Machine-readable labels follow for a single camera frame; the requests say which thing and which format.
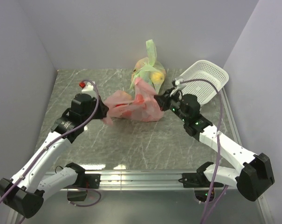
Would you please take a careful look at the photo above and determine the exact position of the white perforated plastic basket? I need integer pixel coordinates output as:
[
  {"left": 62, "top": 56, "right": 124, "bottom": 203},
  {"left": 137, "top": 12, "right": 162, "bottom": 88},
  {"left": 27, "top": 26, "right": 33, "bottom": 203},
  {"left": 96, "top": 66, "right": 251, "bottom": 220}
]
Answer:
[{"left": 174, "top": 60, "right": 229, "bottom": 105}]

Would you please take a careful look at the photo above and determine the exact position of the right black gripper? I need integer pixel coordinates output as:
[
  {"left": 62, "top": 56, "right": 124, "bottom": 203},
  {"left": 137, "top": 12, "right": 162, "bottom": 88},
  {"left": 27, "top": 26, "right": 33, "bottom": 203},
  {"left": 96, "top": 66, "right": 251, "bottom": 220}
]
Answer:
[{"left": 155, "top": 87, "right": 189, "bottom": 122}]

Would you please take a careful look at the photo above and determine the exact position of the green plastic bag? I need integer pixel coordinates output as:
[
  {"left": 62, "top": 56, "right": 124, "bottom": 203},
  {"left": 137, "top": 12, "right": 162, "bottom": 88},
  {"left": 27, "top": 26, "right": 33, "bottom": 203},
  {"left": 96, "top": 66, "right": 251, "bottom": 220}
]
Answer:
[{"left": 130, "top": 39, "right": 166, "bottom": 93}]

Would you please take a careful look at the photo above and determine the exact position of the pink plastic bag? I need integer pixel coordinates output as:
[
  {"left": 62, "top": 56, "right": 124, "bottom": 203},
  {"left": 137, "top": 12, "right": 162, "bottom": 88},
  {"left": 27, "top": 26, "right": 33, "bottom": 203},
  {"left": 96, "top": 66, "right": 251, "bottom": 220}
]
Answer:
[{"left": 102, "top": 77, "right": 164, "bottom": 125}]

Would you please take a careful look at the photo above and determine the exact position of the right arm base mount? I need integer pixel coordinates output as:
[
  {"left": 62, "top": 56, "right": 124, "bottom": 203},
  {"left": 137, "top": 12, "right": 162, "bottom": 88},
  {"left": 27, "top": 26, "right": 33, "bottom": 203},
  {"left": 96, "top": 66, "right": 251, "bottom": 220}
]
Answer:
[{"left": 178, "top": 173, "right": 211, "bottom": 203}]

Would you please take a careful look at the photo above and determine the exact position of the aluminium front rail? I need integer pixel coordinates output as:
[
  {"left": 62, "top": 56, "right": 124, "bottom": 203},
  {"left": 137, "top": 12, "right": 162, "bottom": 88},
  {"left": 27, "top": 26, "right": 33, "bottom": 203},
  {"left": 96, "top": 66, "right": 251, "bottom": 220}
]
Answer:
[{"left": 45, "top": 169, "right": 225, "bottom": 191}]

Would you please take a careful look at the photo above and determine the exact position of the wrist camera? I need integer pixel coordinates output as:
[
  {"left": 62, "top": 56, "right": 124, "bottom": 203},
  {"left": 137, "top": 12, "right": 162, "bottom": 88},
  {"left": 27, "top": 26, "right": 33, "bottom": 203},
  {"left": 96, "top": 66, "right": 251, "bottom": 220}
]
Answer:
[
  {"left": 79, "top": 81, "right": 94, "bottom": 93},
  {"left": 171, "top": 78, "right": 186, "bottom": 95}
]

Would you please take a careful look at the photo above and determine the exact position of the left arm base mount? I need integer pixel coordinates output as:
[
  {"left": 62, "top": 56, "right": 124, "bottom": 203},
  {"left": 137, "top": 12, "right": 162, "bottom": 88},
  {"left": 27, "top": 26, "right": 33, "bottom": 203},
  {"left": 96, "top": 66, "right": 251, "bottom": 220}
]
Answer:
[{"left": 67, "top": 174, "right": 102, "bottom": 205}]

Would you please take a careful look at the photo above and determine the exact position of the fruit in pink bag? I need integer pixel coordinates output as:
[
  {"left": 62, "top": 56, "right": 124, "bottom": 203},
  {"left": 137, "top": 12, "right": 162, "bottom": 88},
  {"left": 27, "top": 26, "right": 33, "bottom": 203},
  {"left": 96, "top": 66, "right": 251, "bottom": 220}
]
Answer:
[{"left": 115, "top": 91, "right": 133, "bottom": 104}]

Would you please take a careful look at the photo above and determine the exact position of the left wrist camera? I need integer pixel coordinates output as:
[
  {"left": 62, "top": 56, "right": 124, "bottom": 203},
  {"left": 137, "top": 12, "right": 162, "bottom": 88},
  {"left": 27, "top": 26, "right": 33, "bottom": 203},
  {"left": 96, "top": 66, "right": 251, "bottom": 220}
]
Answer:
[{"left": 79, "top": 81, "right": 94, "bottom": 93}]

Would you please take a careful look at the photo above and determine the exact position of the yellow fruit in green bag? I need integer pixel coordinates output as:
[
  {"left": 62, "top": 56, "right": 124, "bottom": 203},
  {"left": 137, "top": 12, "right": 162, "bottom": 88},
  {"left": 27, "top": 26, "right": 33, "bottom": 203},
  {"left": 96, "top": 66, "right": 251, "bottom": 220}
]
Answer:
[{"left": 150, "top": 72, "right": 165, "bottom": 84}]

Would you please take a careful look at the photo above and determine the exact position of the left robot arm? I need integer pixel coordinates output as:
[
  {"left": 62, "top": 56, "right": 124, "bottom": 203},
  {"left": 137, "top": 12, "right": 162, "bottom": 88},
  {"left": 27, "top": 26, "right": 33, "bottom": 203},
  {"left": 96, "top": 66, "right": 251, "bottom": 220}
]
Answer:
[{"left": 0, "top": 93, "right": 108, "bottom": 218}]

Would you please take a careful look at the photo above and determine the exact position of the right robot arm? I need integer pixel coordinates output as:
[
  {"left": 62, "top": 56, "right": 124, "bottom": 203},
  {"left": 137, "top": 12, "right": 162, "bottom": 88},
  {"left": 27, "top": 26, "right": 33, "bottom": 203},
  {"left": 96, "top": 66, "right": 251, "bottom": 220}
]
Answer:
[{"left": 154, "top": 90, "right": 275, "bottom": 202}]

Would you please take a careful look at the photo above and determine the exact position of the orange fruit in green bag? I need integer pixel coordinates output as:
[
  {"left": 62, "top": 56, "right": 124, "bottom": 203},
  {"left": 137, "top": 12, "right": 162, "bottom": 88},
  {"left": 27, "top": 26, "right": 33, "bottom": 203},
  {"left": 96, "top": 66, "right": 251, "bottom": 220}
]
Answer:
[{"left": 133, "top": 57, "right": 149, "bottom": 73}]

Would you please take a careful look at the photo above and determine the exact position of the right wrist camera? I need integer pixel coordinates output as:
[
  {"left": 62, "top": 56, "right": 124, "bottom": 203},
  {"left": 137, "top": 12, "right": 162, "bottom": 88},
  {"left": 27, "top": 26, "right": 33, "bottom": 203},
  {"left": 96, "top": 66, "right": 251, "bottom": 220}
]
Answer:
[{"left": 171, "top": 78, "right": 186, "bottom": 95}]

